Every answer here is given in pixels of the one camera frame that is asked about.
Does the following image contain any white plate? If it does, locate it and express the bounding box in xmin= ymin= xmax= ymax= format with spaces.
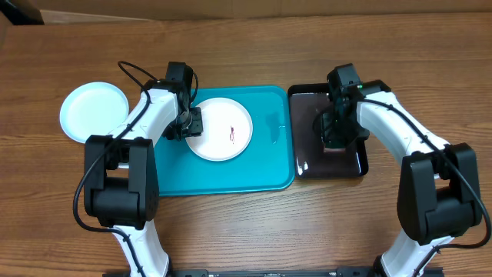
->
xmin=186 ymin=98 xmax=254 ymax=162

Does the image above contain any light blue plate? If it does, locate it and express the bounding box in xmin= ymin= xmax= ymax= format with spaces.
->
xmin=59 ymin=82 xmax=129 ymax=143

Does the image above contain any green and red sponge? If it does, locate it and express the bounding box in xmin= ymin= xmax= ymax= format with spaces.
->
xmin=324 ymin=140 xmax=346 ymax=152

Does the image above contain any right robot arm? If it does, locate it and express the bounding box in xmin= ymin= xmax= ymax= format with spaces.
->
xmin=313 ymin=80 xmax=491 ymax=276

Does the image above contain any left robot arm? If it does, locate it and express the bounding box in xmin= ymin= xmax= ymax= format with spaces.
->
xmin=72 ymin=75 xmax=203 ymax=276

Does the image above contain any black rectangular tray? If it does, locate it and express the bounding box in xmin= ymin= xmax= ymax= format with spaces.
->
xmin=288 ymin=83 xmax=369 ymax=179

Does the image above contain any teal plastic tray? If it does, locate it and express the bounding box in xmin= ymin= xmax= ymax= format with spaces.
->
xmin=155 ymin=85 xmax=295 ymax=196

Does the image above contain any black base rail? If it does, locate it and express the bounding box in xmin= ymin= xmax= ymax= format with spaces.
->
xmin=101 ymin=265 xmax=445 ymax=277

